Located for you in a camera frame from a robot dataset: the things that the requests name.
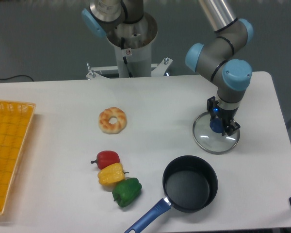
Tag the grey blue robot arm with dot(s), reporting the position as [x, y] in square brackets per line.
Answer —
[213, 61]

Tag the green toy pepper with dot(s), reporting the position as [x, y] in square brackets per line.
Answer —
[126, 192]

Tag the yellow toy pepper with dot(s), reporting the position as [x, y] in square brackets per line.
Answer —
[111, 175]

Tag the red toy pepper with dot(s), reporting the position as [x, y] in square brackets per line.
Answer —
[106, 158]

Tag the white pedestal base bracket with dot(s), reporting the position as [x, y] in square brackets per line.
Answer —
[157, 70]

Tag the toy bagel bread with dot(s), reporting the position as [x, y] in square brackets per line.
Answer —
[112, 120]

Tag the glass lid blue knob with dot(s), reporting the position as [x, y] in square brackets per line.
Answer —
[207, 134]

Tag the yellow plastic basket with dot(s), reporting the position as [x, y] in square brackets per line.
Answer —
[15, 121]

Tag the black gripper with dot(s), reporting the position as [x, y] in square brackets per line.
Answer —
[222, 120]

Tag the black pot blue handle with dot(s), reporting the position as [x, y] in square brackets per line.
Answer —
[189, 184]

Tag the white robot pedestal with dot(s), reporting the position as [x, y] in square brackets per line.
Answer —
[133, 46]

